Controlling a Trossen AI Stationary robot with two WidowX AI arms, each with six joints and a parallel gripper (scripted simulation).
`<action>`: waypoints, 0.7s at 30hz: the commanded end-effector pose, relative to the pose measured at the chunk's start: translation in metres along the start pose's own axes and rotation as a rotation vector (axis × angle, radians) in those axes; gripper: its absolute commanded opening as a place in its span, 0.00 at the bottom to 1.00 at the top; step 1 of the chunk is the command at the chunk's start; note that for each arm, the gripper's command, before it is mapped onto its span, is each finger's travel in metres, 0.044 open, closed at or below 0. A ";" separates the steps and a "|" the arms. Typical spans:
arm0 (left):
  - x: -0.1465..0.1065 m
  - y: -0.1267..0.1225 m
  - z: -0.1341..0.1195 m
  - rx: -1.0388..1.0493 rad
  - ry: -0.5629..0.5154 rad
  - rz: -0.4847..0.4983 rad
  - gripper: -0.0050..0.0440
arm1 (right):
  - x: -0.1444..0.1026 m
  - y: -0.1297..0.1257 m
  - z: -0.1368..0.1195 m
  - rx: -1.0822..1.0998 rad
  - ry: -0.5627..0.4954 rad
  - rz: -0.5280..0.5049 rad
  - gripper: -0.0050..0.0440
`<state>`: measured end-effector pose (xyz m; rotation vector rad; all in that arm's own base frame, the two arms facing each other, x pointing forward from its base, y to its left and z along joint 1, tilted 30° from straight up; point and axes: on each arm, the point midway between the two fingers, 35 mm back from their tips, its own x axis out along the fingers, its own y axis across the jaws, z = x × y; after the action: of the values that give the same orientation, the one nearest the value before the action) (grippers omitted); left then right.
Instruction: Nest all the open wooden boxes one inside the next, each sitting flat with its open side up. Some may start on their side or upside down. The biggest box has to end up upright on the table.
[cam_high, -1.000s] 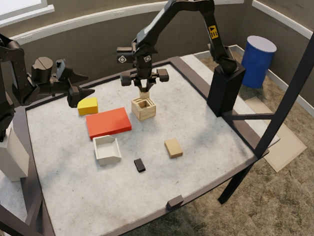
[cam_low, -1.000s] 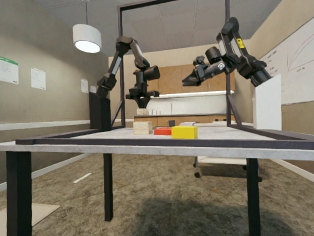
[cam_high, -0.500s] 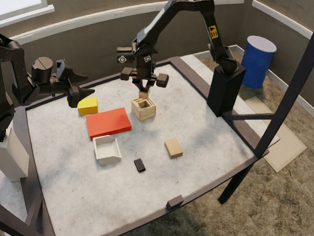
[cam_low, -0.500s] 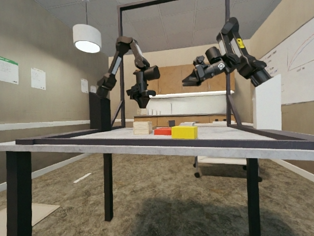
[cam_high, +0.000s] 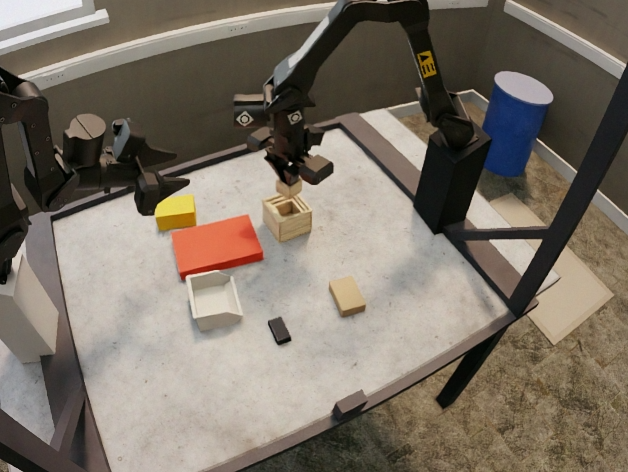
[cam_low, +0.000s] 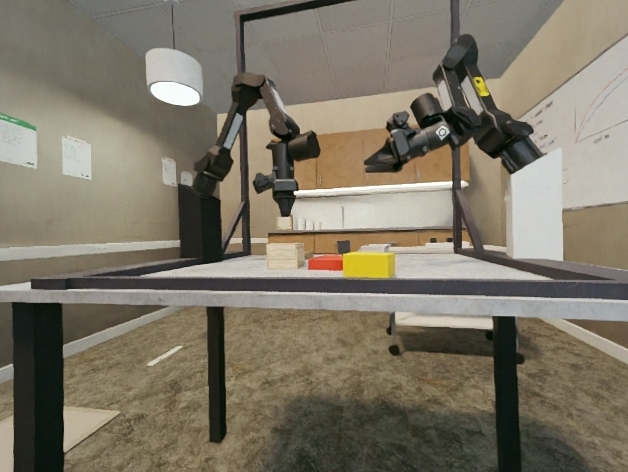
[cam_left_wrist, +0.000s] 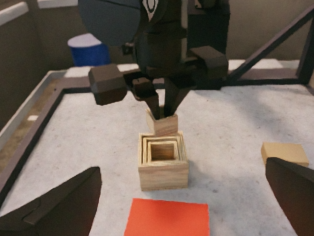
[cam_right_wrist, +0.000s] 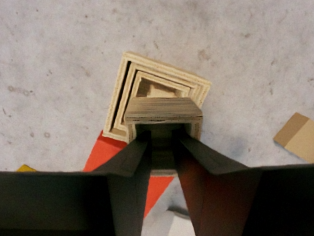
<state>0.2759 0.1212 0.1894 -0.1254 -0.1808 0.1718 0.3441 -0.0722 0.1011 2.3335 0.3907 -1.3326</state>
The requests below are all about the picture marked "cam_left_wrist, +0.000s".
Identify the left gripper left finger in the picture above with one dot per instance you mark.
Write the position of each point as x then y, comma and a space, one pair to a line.
68, 209

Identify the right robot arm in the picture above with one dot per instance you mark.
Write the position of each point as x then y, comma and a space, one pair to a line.
118, 22

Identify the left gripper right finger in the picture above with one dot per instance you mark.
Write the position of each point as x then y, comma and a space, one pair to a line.
293, 187

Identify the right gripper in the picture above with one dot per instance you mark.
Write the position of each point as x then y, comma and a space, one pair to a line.
159, 51

